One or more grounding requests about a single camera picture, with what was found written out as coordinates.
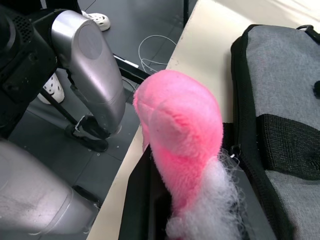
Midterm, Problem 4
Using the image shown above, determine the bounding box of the thin white floor cable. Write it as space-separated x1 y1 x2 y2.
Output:
138 34 179 75

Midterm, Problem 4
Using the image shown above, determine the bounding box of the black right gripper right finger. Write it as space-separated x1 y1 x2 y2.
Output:
221 122 253 240

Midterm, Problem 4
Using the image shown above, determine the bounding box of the white perforated clog shoe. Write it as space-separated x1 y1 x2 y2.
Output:
36 72 66 105
80 9 111 32

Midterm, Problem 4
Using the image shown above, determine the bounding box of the black diagonal support rod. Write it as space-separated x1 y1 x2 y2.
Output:
39 87 77 129

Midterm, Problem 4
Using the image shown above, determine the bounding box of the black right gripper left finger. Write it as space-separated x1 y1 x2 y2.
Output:
122 146 176 240

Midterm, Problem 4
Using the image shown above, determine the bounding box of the black left robot foot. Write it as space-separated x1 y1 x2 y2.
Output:
64 114 110 153

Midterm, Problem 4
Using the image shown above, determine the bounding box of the grey laptop bag black trim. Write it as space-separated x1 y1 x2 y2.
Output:
229 23 320 240

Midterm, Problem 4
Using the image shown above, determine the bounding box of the silver robot leg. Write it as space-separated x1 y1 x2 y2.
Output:
0 138 101 237
51 9 126 137

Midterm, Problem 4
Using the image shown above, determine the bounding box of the black table frame bar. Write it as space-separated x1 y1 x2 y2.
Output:
113 54 151 85

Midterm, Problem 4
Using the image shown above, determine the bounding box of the silver left robot leg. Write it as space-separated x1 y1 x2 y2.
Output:
51 9 126 137

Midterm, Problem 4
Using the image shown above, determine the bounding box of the silver right robot leg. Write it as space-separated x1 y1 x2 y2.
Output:
0 138 101 237

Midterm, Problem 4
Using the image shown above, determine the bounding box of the pink and white plush charm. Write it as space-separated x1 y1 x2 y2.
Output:
132 69 248 240

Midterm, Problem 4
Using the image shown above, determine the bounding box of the black robot waist housing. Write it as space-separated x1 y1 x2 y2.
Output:
0 0 60 140

